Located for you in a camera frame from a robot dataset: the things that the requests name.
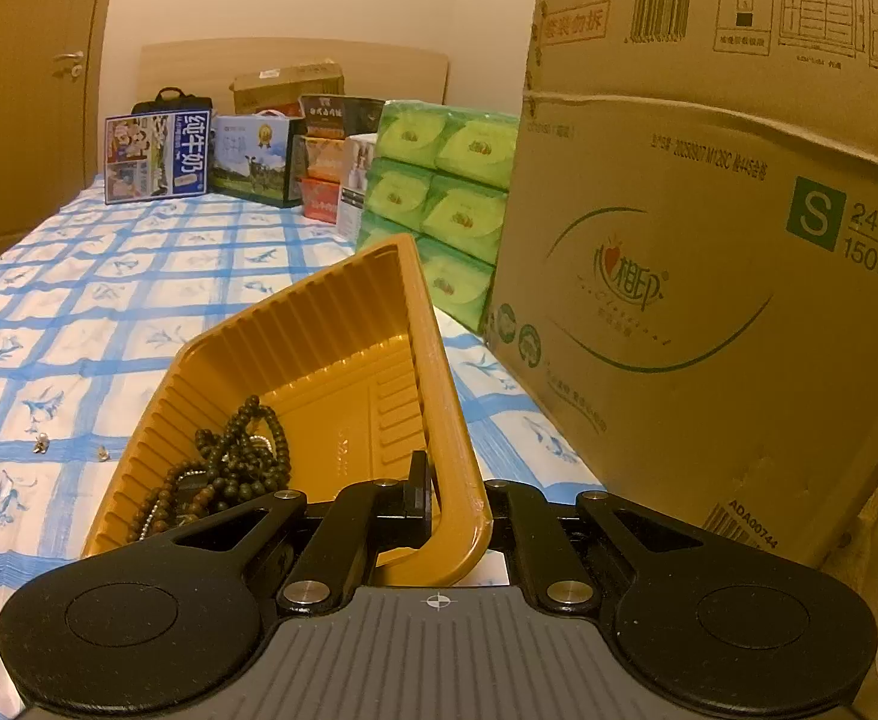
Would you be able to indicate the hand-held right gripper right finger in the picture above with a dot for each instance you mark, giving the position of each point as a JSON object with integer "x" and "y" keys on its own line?
{"x": 510, "y": 506}

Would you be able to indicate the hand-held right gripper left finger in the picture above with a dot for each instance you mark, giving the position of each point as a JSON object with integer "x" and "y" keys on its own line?
{"x": 420, "y": 487}

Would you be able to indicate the yellow plastic tray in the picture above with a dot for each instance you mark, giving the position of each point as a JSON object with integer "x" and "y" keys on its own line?
{"x": 349, "y": 345}

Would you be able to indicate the stack of green tissue packs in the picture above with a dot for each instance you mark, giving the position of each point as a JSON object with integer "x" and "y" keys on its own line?
{"x": 439, "y": 195}

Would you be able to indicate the orange printed box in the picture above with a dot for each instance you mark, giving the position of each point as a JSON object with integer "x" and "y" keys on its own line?
{"x": 325, "y": 157}
{"x": 320, "y": 201}

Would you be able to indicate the white product box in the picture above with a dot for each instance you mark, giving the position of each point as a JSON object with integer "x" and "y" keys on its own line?
{"x": 355, "y": 187}

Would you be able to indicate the large cardboard box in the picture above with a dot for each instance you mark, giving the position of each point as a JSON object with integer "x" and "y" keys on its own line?
{"x": 709, "y": 240}

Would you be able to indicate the green cow print box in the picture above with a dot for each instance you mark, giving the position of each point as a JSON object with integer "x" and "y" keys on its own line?
{"x": 255, "y": 161}

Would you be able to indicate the blue checked bedsheet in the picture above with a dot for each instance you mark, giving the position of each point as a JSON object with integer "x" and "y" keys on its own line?
{"x": 108, "y": 277}

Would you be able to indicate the black printed box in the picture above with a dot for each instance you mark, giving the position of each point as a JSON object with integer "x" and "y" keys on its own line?
{"x": 341, "y": 114}

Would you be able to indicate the wooden headboard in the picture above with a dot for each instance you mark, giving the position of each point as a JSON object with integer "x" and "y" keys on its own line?
{"x": 379, "y": 71}

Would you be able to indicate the small cardboard box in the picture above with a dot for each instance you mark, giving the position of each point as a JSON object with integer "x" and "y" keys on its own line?
{"x": 289, "y": 86}

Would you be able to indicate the blue milk carton box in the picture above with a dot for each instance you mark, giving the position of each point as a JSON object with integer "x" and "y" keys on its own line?
{"x": 155, "y": 157}

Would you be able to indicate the black bag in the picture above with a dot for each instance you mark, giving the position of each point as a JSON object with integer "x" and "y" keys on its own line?
{"x": 172, "y": 99}

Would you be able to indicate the wooden door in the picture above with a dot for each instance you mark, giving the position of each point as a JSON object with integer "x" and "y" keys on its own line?
{"x": 26, "y": 90}

